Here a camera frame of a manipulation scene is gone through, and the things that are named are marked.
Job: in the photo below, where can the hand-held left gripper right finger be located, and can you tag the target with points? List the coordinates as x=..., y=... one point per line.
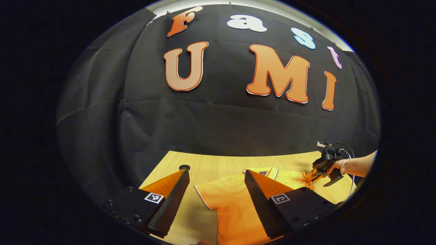
x=259, y=204

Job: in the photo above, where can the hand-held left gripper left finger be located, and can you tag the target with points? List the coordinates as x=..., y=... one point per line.
x=170, y=204

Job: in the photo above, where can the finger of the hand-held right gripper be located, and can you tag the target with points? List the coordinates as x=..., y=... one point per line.
x=322, y=166
x=334, y=177

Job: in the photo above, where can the orange T-shirt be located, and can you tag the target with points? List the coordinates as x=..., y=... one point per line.
x=231, y=197

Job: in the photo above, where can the row of backdrop clips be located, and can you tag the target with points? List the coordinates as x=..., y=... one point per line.
x=167, y=13

